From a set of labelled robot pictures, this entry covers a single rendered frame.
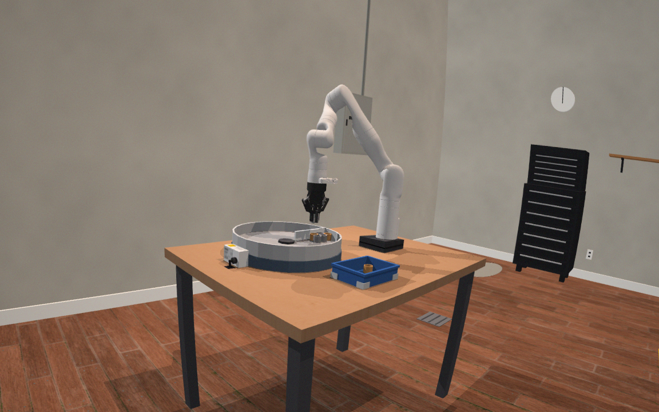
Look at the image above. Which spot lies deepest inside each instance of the blue crate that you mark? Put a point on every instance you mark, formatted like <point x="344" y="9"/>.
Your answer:
<point x="351" y="271"/>

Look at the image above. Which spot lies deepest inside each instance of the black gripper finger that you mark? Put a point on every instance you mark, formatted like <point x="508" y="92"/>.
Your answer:
<point x="308" y="207"/>
<point x="322" y="202"/>

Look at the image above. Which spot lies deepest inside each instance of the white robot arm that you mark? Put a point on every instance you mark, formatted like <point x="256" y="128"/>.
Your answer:
<point x="392" y="176"/>

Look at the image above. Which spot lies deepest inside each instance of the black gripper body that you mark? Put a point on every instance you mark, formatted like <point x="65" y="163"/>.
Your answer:
<point x="315" y="189"/>

